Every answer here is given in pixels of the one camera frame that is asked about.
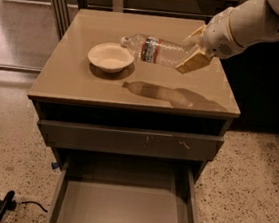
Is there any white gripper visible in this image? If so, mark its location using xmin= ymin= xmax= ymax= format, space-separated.
xmin=176 ymin=7 xmax=248 ymax=74

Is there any clear plastic water bottle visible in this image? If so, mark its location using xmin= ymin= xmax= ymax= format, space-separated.
xmin=120 ymin=34 xmax=189 ymax=68

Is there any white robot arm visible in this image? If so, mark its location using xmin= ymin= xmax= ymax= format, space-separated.
xmin=176 ymin=0 xmax=279 ymax=73

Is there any grey drawer cabinet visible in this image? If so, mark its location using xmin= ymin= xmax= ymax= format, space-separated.
xmin=29 ymin=9 xmax=240 ymax=176

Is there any grey top drawer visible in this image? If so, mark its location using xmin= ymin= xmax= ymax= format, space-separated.
xmin=37 ymin=119 xmax=224 ymax=162

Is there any grey open middle drawer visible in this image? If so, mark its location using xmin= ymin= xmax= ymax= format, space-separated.
xmin=43 ymin=149 xmax=211 ymax=223

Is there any white paper bowl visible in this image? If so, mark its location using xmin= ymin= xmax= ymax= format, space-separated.
xmin=87 ymin=43 xmax=134 ymax=73

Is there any blue tape piece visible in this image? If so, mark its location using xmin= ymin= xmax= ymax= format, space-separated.
xmin=51 ymin=162 xmax=59 ymax=170

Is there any black bar device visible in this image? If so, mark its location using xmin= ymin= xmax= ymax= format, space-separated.
xmin=0 ymin=190 xmax=16 ymax=222

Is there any black floor cable left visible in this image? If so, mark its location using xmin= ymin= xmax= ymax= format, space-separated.
xmin=0 ymin=197 xmax=50 ymax=214

